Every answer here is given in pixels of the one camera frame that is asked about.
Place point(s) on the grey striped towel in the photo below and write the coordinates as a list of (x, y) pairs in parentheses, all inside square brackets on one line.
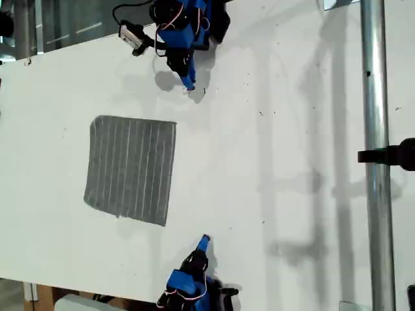
[(129, 168)]

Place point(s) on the white box under table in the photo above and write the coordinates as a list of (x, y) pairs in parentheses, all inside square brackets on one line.
[(81, 304)]

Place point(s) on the wooden table leg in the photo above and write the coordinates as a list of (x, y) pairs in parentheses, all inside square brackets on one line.
[(43, 298)]

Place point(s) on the black round object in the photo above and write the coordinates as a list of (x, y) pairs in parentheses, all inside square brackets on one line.
[(6, 23)]

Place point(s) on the black clamp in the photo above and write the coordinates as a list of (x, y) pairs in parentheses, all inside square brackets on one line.
[(389, 155)]

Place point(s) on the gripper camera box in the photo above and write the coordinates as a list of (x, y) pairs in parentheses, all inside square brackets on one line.
[(228, 296), (131, 34)]

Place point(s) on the steel post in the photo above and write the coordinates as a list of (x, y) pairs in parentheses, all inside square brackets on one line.
[(376, 129)]

